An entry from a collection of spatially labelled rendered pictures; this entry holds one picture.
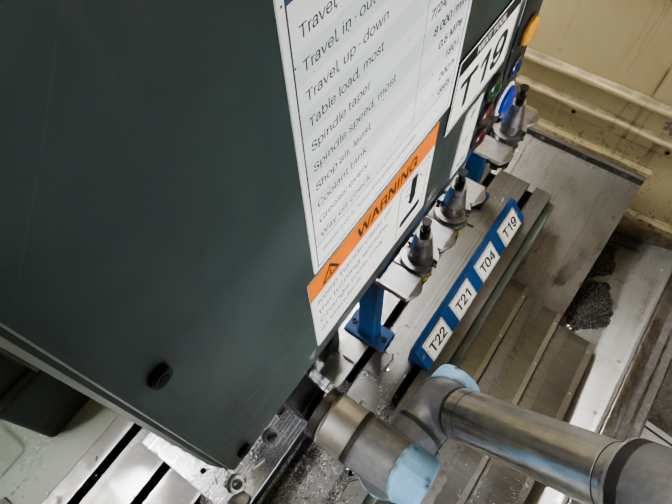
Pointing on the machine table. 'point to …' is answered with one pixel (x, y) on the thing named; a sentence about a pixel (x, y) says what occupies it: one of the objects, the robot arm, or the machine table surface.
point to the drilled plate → (173, 456)
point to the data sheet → (362, 97)
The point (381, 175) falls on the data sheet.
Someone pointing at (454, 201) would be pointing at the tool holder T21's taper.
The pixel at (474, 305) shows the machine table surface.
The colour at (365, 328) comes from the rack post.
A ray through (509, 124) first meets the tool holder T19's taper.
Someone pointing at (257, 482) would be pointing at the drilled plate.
